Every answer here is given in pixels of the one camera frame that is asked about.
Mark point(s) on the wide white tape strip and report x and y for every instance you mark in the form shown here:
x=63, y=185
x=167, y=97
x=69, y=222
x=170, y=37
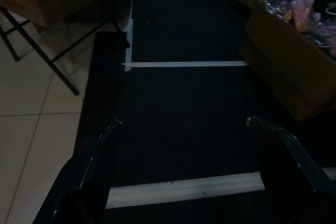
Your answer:
x=183, y=190

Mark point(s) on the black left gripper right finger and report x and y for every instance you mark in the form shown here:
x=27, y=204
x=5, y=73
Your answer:
x=288, y=182

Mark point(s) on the long white tape strip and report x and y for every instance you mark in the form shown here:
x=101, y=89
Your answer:
x=183, y=64

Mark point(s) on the narrow white tape strip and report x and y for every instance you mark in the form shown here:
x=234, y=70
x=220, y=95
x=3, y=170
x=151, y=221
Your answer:
x=130, y=37

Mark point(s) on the open brown cardboard box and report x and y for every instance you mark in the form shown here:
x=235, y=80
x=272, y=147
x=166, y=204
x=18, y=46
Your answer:
x=283, y=72

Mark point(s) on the black folding stand legs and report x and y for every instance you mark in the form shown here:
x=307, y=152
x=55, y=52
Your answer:
x=39, y=48

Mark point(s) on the colourful plastic packets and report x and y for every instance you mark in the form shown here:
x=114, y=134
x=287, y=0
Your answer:
x=304, y=16

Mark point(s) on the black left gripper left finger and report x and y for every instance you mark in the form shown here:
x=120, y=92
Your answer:
x=78, y=195

